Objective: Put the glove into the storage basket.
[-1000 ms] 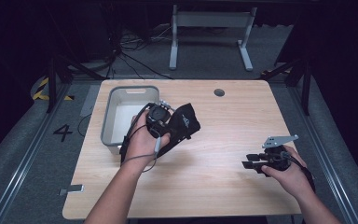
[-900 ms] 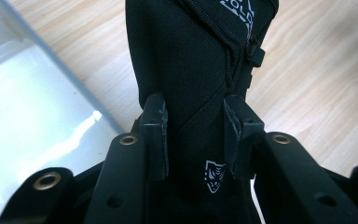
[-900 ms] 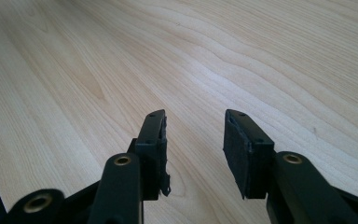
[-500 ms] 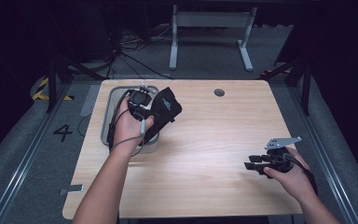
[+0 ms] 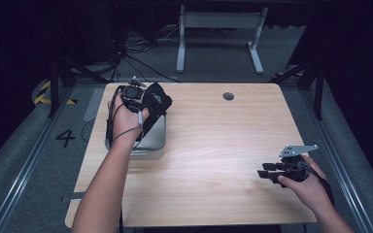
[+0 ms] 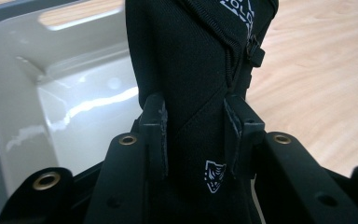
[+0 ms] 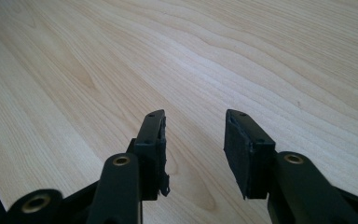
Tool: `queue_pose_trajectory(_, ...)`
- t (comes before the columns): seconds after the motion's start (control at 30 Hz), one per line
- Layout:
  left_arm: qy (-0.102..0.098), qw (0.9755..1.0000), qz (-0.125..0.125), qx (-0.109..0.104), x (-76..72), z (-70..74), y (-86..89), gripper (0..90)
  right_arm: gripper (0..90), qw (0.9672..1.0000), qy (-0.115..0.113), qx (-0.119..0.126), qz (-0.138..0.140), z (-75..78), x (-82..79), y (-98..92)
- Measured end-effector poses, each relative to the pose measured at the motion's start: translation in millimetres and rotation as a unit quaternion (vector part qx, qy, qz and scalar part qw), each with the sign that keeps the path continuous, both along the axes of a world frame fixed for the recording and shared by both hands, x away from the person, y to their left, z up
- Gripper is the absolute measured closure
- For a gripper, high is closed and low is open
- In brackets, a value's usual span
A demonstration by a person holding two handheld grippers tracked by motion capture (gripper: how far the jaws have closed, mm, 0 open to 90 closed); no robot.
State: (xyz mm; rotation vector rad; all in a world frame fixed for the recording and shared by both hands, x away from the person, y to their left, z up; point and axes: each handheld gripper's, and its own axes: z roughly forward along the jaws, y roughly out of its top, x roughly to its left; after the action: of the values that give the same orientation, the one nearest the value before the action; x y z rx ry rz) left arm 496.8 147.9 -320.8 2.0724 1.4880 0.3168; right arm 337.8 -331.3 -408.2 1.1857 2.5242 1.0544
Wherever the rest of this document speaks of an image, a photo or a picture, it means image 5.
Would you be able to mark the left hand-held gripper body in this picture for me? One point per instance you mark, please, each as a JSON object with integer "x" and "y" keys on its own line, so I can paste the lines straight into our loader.
{"x": 132, "y": 95}

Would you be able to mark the grey tape piece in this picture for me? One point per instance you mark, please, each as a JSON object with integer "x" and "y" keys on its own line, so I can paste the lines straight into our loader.
{"x": 73, "y": 196}

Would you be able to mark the black glove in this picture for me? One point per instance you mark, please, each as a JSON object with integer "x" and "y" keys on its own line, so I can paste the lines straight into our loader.
{"x": 157, "y": 98}

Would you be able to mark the black metal stand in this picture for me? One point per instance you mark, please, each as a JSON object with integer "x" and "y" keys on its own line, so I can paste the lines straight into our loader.
{"x": 319, "y": 90}

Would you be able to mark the person's right hand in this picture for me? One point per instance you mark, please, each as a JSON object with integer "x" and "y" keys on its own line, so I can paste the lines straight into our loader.
{"x": 311, "y": 189}

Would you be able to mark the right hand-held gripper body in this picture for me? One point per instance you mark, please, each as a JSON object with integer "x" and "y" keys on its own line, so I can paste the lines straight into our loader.
{"x": 294, "y": 170}

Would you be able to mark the grey table grommet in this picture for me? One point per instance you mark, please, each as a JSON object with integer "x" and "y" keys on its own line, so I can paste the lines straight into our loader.
{"x": 228, "y": 96}

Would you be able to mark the person's left hand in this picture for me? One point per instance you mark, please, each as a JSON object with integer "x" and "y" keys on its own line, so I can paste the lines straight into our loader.
{"x": 126, "y": 124}

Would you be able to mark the white desk frame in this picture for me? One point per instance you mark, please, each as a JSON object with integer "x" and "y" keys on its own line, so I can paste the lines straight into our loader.
{"x": 220, "y": 19}

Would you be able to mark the grey storage bin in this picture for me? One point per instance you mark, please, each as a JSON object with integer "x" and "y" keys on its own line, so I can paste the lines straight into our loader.
{"x": 155, "y": 142}

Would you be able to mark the yellow black hazard tape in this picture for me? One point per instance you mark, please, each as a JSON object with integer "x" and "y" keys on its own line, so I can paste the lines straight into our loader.
{"x": 43, "y": 93}

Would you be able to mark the black tripod stand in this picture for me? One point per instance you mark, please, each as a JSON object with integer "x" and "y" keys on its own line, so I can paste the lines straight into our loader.
{"x": 54, "y": 87}

